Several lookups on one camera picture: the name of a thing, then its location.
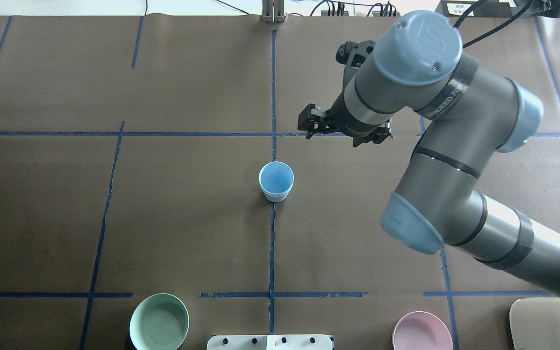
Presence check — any light blue cup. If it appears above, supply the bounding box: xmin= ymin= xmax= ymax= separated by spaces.
xmin=258 ymin=161 xmax=294 ymax=202

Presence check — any green bowl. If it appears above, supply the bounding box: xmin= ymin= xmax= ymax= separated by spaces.
xmin=129 ymin=293 xmax=190 ymax=350

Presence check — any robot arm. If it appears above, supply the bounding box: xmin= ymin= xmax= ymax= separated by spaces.
xmin=297 ymin=10 xmax=560 ymax=298

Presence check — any aluminium frame post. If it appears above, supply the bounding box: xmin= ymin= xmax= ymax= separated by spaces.
xmin=261 ymin=0 xmax=286 ymax=23

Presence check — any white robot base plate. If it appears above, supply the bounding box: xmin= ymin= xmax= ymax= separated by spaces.
xmin=206 ymin=334 xmax=335 ymax=350

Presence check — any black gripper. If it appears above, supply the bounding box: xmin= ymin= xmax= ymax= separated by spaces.
xmin=297 ymin=40 xmax=391 ymax=148

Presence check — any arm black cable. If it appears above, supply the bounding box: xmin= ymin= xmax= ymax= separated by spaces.
xmin=453 ymin=0 xmax=536 ymax=48

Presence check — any pink bowl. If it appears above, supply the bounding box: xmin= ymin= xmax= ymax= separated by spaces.
xmin=391 ymin=312 xmax=454 ymax=350

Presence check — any black box with label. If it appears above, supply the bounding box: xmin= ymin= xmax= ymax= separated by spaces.
xmin=435 ymin=0 xmax=512 ymax=18

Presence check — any cream toaster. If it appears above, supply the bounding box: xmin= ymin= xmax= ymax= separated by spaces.
xmin=507 ymin=297 xmax=560 ymax=350

